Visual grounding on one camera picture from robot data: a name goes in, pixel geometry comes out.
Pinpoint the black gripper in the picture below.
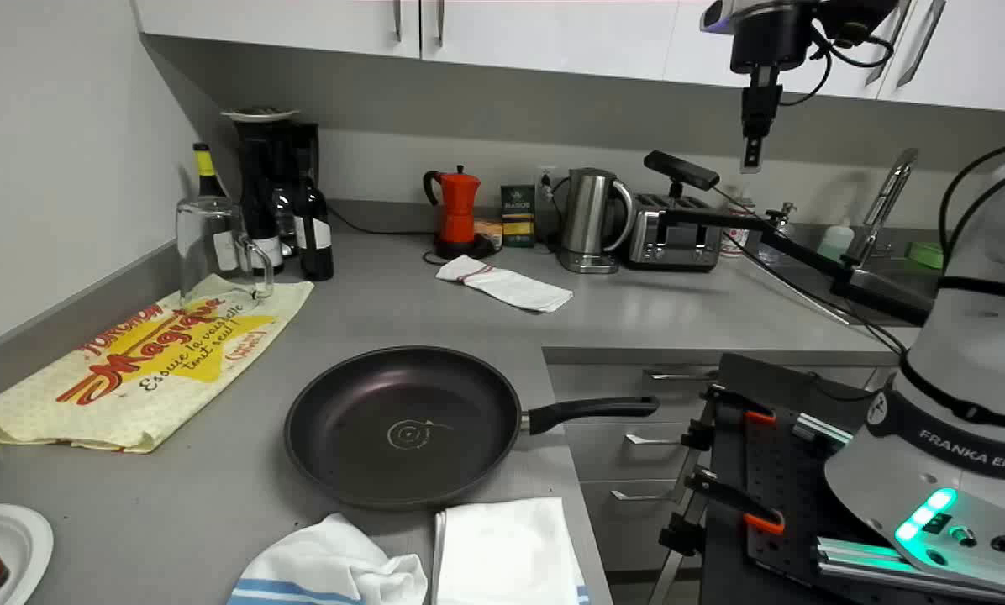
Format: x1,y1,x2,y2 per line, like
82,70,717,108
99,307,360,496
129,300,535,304
698,0,896,74

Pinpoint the white towel with blue stripe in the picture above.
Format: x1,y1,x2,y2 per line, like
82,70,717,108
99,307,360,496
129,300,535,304
225,515,427,605

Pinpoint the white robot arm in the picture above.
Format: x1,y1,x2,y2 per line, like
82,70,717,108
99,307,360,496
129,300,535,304
823,161,1005,596

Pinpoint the black frying pan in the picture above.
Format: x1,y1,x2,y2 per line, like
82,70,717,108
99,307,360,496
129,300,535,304
282,347,658,511

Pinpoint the folded white towel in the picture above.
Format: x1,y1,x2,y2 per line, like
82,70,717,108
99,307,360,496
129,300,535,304
434,496,587,605

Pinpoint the yellow printed tea towel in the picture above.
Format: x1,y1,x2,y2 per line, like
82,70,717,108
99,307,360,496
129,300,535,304
0,284,312,453

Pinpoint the chrome sink faucet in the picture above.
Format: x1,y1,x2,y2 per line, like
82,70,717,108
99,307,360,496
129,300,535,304
854,149,921,262

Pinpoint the silver toaster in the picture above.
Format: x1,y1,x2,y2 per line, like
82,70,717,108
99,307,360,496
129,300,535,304
623,196,724,273

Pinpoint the stainless steel kettle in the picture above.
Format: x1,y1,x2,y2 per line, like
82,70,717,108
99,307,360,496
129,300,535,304
559,167,637,275

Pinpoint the small green box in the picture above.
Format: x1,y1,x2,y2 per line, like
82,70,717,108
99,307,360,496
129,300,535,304
500,186,535,245

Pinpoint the red moka pot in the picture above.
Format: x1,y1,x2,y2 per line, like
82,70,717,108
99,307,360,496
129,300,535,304
423,167,482,258

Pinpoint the white cloth near kettle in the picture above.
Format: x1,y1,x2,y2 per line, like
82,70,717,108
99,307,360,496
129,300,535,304
437,257,570,313

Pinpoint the black robot mounting stand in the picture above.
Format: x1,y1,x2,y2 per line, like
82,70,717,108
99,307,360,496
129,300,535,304
650,352,912,605

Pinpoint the dark wine bottle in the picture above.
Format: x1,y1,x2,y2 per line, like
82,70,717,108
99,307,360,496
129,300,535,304
297,177,334,284

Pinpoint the black coffee machine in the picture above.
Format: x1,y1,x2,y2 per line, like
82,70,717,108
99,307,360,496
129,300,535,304
225,108,319,273

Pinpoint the yellow-capped bottle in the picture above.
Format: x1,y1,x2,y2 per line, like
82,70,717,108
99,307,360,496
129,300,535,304
193,141,239,275

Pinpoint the clear glass jug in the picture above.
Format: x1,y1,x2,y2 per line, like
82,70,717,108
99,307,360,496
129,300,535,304
175,196,271,304

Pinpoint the white plate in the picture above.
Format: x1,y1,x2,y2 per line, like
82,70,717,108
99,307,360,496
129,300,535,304
0,503,54,605

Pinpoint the black camera tripod mount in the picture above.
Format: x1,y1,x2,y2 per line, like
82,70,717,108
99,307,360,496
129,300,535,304
643,150,935,322

